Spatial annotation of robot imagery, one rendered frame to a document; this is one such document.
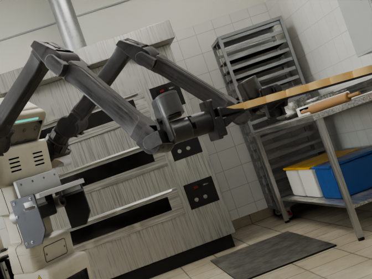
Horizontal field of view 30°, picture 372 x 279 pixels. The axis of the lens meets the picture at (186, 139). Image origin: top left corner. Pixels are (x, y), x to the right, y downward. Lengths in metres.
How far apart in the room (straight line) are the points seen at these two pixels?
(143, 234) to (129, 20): 2.30
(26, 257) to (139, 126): 0.76
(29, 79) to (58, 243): 0.65
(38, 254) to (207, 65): 5.00
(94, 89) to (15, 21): 5.33
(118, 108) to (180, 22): 5.39
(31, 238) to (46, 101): 3.77
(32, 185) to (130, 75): 3.74
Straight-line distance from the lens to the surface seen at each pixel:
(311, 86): 1.73
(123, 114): 1.80
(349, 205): 4.67
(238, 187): 7.08
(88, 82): 1.87
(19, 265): 2.36
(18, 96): 2.05
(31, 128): 2.41
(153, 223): 5.93
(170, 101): 1.71
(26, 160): 2.39
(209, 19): 7.22
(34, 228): 2.26
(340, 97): 4.81
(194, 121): 1.71
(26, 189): 2.32
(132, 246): 5.97
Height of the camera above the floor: 0.95
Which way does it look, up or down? 1 degrees up
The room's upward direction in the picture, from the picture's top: 19 degrees counter-clockwise
